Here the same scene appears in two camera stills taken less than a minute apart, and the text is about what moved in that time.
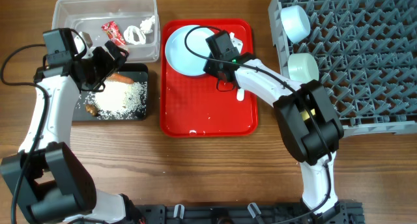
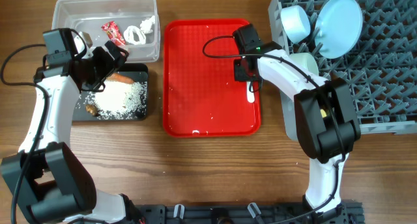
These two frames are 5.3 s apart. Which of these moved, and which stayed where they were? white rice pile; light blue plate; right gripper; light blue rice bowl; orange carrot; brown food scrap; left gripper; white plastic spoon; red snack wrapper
Moved: right gripper; white plastic spoon; light blue plate
Stayed: white rice pile; red snack wrapper; orange carrot; brown food scrap; light blue rice bowl; left gripper
